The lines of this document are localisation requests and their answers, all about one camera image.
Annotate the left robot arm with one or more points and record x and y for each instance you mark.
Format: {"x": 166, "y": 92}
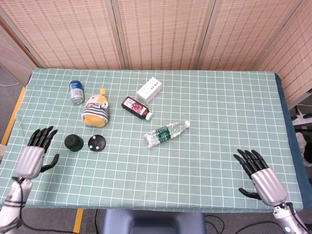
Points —
{"x": 12, "y": 209}

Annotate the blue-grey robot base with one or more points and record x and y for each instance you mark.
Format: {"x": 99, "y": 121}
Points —
{"x": 153, "y": 221}

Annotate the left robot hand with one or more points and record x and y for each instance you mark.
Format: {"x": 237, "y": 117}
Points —
{"x": 29, "y": 161}

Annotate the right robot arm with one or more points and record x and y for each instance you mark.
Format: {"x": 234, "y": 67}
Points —
{"x": 290, "y": 223}

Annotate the clear green-label water bottle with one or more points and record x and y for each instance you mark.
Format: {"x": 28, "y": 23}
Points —
{"x": 163, "y": 134}

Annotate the white carton box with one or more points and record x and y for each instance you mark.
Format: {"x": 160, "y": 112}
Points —
{"x": 148, "y": 91}

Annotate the brown bottle with white cap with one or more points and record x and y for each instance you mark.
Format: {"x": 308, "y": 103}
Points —
{"x": 135, "y": 107}

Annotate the green checked tablecloth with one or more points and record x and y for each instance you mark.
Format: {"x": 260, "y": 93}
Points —
{"x": 170, "y": 175}

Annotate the white power strip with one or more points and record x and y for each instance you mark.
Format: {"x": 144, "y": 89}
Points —
{"x": 302, "y": 120}

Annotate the dark green bowl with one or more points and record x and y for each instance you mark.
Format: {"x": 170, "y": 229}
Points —
{"x": 73, "y": 142}

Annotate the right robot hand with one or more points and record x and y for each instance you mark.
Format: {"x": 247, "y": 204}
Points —
{"x": 268, "y": 185}

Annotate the woven folding screen panel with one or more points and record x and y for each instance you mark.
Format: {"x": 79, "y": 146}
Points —
{"x": 12, "y": 56}
{"x": 163, "y": 31}
{"x": 68, "y": 31}
{"x": 246, "y": 31}
{"x": 295, "y": 56}

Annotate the blue soda can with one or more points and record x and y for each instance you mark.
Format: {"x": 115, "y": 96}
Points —
{"x": 76, "y": 92}

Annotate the yellow floor tape strip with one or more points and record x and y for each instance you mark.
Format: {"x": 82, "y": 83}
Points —
{"x": 78, "y": 220}
{"x": 12, "y": 117}

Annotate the yellow striped plush toy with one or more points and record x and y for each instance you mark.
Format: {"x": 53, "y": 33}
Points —
{"x": 95, "y": 114}

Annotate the black round disc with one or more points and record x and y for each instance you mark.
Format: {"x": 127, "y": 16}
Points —
{"x": 100, "y": 141}

